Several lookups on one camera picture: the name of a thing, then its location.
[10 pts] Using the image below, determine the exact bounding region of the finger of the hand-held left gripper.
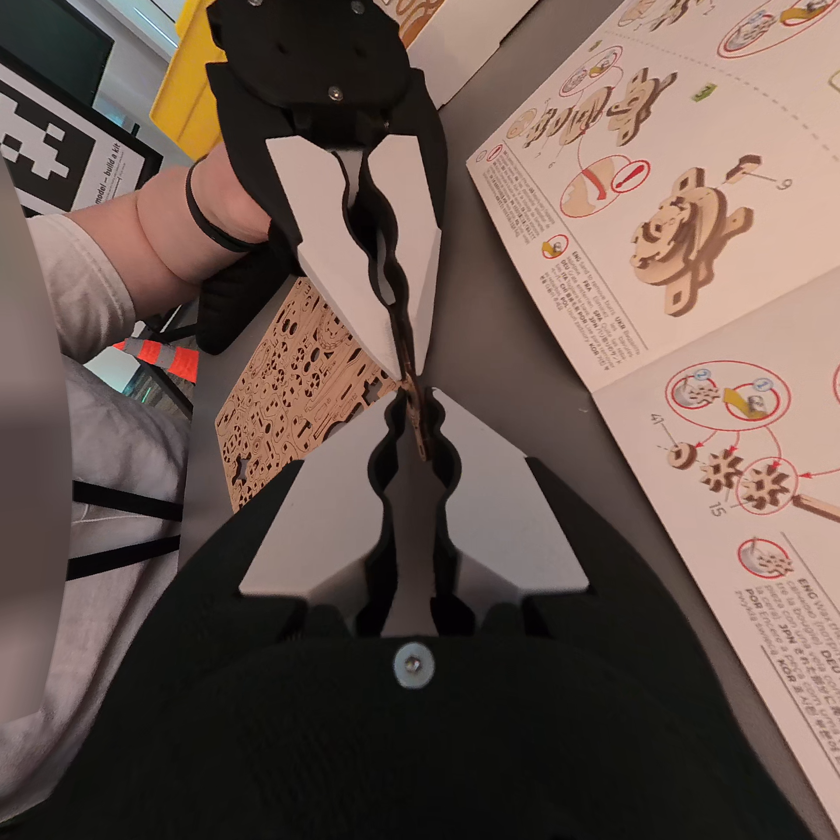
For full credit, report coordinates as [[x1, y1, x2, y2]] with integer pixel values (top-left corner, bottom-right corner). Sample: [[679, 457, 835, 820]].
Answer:
[[264, 133, 404, 382], [357, 133, 443, 378]]

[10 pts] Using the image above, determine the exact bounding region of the black monitor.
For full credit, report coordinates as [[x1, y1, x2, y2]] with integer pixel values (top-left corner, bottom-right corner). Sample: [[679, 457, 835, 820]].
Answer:
[[0, 0, 117, 106]]

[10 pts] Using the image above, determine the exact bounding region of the laser-cut wooden parts sheet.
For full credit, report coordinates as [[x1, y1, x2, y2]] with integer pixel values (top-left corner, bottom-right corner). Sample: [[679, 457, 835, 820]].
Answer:
[[214, 276, 403, 514]]

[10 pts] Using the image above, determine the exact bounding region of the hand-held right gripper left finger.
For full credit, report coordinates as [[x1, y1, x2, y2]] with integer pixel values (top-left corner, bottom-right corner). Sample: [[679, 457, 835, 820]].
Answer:
[[238, 388, 403, 637]]

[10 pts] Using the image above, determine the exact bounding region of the wooden link part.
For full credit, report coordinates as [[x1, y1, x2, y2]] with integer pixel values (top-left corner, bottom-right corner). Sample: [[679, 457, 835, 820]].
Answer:
[[392, 308, 434, 462]]

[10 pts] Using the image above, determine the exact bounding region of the paper instruction booklet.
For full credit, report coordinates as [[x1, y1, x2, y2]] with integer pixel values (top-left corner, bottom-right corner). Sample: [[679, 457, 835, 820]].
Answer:
[[465, 0, 840, 831]]

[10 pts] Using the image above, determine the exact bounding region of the yellow plastic bin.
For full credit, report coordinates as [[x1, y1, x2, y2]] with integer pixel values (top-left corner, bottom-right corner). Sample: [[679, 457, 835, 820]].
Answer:
[[150, 0, 227, 163]]

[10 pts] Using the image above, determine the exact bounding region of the white cardboard box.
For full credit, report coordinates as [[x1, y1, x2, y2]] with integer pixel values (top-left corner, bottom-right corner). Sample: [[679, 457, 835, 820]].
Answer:
[[397, 0, 540, 110]]

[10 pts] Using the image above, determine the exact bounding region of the person's white shirt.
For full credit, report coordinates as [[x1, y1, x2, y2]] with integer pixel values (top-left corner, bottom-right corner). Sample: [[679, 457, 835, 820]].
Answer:
[[0, 354, 193, 798]]

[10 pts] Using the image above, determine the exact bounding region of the person's left hand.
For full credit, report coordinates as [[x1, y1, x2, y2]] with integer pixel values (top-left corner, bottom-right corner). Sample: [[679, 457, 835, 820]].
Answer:
[[196, 146, 273, 245]]

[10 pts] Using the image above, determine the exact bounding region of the framed black-white marker sign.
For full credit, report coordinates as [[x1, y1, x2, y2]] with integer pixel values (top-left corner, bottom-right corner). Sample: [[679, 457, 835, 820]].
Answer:
[[0, 46, 165, 219]]

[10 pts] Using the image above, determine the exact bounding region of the person's left forearm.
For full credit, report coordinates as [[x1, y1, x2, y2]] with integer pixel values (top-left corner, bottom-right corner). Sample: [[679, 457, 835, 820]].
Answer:
[[26, 157, 263, 365]]

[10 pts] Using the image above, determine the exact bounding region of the black harness strap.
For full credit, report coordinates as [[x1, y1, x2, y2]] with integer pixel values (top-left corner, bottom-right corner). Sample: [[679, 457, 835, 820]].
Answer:
[[71, 479, 185, 522], [66, 535, 182, 583]]

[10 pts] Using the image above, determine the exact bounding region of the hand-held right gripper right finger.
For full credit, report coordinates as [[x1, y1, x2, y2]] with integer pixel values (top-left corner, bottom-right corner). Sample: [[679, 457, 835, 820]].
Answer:
[[423, 386, 590, 637]]

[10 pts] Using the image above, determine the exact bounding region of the orange grey reflective strap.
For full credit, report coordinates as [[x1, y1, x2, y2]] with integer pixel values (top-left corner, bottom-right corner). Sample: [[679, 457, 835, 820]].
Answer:
[[112, 335, 200, 383]]

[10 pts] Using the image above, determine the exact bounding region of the black elastic wristband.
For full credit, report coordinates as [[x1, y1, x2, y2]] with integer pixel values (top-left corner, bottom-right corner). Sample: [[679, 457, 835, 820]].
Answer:
[[185, 159, 266, 255]]

